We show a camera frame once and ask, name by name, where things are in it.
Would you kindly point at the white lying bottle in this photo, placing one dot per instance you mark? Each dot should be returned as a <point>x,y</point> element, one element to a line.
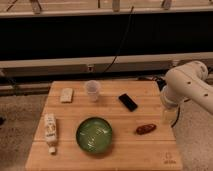
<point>50,132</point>

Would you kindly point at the cream gripper block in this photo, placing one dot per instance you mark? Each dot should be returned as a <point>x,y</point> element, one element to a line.
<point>169,116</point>

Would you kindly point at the red pepper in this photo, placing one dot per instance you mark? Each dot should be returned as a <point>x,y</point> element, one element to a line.
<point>144,129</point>

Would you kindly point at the black phone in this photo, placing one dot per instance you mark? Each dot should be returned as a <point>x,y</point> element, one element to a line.
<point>128,102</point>

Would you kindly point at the clear plastic cup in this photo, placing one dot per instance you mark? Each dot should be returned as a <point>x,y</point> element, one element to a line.
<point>92,89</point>

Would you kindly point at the green bowl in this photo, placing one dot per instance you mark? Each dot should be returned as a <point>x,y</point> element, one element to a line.
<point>94,135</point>

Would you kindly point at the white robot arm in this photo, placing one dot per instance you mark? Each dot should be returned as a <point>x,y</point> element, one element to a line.
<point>185,81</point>

